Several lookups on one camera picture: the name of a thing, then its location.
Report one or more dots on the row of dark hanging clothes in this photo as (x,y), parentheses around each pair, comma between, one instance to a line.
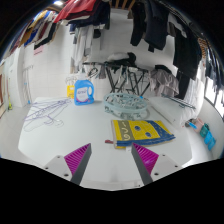
(156,23)

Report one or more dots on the round pale green clip hanger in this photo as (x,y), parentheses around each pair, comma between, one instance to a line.
(110,103)

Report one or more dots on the blue brush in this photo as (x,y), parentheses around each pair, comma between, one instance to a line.
(192,125)

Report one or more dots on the black bundled garment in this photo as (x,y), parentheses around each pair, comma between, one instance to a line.
(132,58)

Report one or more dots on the yellow and blue smiley towel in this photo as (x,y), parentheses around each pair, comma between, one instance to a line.
(143,131)

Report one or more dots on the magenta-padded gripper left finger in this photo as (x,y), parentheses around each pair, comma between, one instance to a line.
(77,158)

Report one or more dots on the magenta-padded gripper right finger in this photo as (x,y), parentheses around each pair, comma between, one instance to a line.
(146,158)

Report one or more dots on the white hanging garments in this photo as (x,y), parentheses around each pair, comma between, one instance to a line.
(80,43)

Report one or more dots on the row of colourful hanging clothes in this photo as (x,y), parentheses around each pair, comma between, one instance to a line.
(76,10)

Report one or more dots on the teal bags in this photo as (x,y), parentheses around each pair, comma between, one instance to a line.
(208,138)

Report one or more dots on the white pillow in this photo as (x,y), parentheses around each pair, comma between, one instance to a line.
(173,110)

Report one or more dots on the grey garment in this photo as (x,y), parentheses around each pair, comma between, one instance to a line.
(163,83)

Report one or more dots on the white bundled garment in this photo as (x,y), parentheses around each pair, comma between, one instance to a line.
(117,56)

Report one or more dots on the green clothes hanger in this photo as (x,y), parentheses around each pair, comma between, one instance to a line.
(180,102)

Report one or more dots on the black folding drying rack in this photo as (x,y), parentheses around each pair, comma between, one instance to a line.
(110,65)

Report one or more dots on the pink basket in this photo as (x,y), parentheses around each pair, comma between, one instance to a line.
(198,124)

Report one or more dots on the blue laundry detergent bottle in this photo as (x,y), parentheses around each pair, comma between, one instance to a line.
(83,93)

